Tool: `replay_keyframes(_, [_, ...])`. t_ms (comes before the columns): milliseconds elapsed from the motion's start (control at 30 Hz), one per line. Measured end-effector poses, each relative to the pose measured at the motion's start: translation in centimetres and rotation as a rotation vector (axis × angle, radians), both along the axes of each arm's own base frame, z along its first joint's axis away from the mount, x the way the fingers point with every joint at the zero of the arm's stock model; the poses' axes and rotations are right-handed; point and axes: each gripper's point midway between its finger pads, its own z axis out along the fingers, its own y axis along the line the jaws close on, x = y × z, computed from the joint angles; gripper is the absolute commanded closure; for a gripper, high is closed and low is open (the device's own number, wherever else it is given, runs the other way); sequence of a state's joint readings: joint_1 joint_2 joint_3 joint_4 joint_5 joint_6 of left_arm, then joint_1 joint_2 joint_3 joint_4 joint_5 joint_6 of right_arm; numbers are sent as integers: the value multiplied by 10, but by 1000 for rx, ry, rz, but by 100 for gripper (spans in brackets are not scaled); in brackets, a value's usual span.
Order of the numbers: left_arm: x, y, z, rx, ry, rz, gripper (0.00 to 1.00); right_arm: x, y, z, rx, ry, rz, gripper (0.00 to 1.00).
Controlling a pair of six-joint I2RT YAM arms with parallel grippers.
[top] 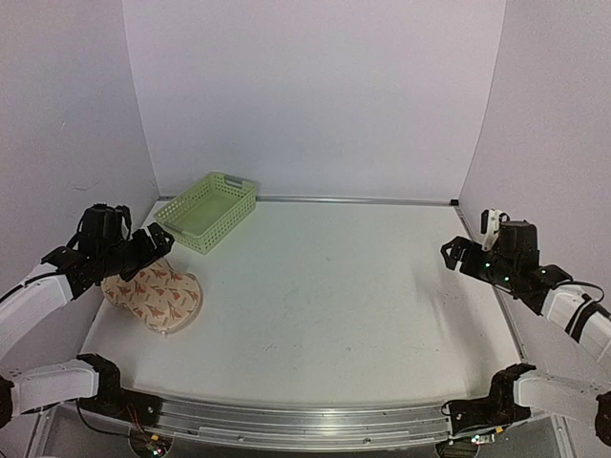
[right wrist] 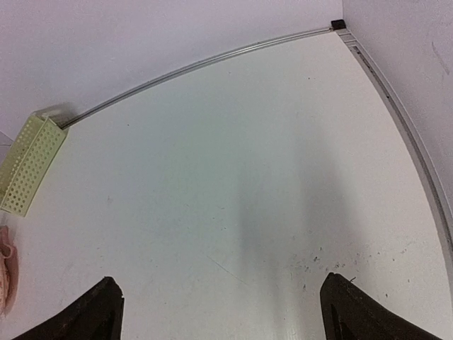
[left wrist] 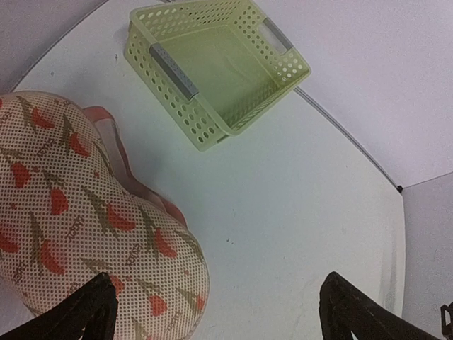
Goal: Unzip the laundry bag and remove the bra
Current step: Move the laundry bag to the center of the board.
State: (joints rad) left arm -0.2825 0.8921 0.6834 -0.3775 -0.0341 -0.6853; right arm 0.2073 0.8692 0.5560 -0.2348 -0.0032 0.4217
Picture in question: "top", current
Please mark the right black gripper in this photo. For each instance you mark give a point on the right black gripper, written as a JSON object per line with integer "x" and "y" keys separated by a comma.
{"x": 460, "y": 245}

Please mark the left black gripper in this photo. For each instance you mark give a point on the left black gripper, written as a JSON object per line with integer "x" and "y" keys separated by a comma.
{"x": 148, "y": 254}

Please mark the floral mesh laundry bag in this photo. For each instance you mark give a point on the floral mesh laundry bag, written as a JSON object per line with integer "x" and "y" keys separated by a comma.
{"x": 163, "y": 298}

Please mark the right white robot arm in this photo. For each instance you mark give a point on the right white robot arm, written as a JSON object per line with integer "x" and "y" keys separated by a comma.
{"x": 559, "y": 299}

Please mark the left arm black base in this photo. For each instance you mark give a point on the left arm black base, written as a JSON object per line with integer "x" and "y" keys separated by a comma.
{"x": 132, "y": 406}

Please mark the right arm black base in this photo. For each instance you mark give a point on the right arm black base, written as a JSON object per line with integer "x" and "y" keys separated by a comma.
{"x": 470, "y": 417}

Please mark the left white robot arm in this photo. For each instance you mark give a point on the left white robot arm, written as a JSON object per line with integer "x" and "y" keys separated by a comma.
{"x": 62, "y": 276}

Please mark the green plastic basket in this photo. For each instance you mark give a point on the green plastic basket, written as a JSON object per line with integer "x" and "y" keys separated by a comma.
{"x": 209, "y": 210}

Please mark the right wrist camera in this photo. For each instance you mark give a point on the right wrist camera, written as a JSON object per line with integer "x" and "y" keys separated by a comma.
{"x": 490, "y": 221}

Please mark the aluminium front rail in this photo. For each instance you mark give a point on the aluminium front rail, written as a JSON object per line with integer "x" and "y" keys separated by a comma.
{"x": 211, "y": 429}

